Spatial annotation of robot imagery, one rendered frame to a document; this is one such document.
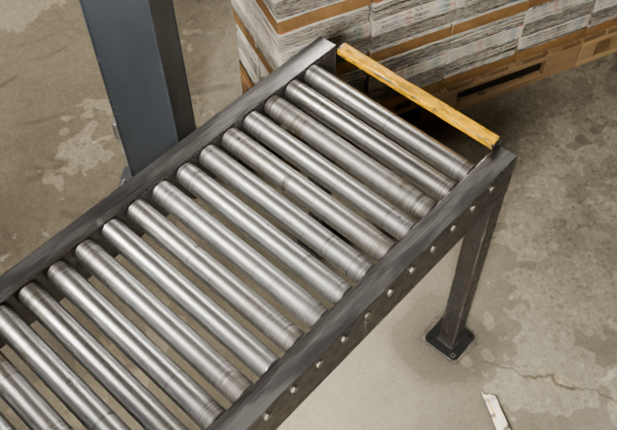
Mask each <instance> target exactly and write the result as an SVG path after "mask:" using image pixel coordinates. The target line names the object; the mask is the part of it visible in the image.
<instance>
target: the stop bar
mask: <svg viewBox="0 0 617 430"><path fill-rule="evenodd" d="M337 54H338V55H340V56H341V57H343V58H344V59H345V60H347V61H348V62H350V63H352V64H354V65H355V66H357V67H359V68H360V69H362V70H363V71H365V72H367V73H368V74H371V75H372V76H374V78H376V79H378V80H379V81H381V82H382V83H384V84H386V85H388V86H390V87H391V88H393V89H394V90H396V91H398V92H399V93H401V94H402V95H403V96H405V97H407V98H409V99H410V100H412V101H413V102H415V103H417V104H418V105H420V106H422V107H423V108H425V109H427V110H429V111H430V112H431V113H432V114H434V115H436V116H437V117H439V118H441V119H443V120H444V121H446V122H448V123H449V124H451V125H452V126H454V127H456V128H457V129H459V130H460V131H462V132H463V133H465V134H467V135H468V136H470V137H472V138H473V139H475V140H476V141H479V142H480V143H482V144H483V145H485V146H487V147H488V148H489V149H491V150H495V149H496V148H497V147H498V146H499V145H500V143H501V137H500V136H499V135H497V134H495V133H494V132H492V131H490V130H488V129H486V128H485V127H483V126H481V125H480V124H478V123H477V122H475V121H473V120H472V119H470V118H469V117H467V116H465V115H464V114H462V113H460V112H459V111H457V110H455V109H454V108H452V107H450V106H448V105H447V104H445V103H444V102H443V101H441V100H439V99H438V98H436V97H434V96H432V95H430V94H429V93H427V92H426V91H424V90H422V89H421V88H419V87H417V86H416V85H414V84H413V83H411V82H409V81H408V80H406V79H404V78H403V77H401V76H399V75H398V74H396V73H394V72H392V71H391V70H389V69H388V68H387V67H385V66H383V65H382V64H380V63H378V62H376V61H374V60H373V59H371V58H370V57H368V56H366V55H365V54H363V53H361V52H360V51H358V50H357V49H355V48H353V47H352V46H350V45H348V44H347V43H344V44H342V45H341V46H340V47H338V48H337Z"/></svg>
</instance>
